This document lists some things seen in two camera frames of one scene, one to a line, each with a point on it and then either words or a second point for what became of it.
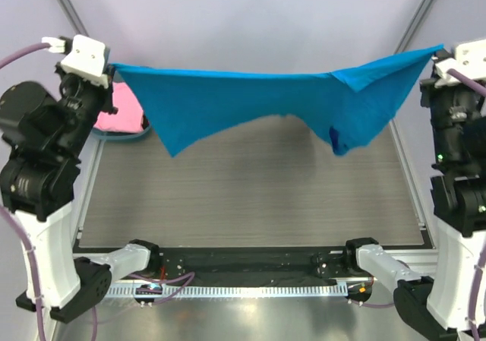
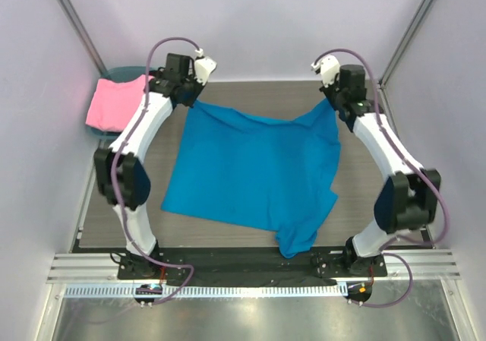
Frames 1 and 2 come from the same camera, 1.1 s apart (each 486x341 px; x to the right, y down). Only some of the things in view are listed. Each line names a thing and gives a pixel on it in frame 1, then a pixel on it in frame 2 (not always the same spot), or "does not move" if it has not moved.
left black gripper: [100, 91] → [190, 95]
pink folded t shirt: [129, 118] does not move
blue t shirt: [353, 104] → [276, 175]
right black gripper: [433, 84] → [335, 99]
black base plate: [296, 266] does not move
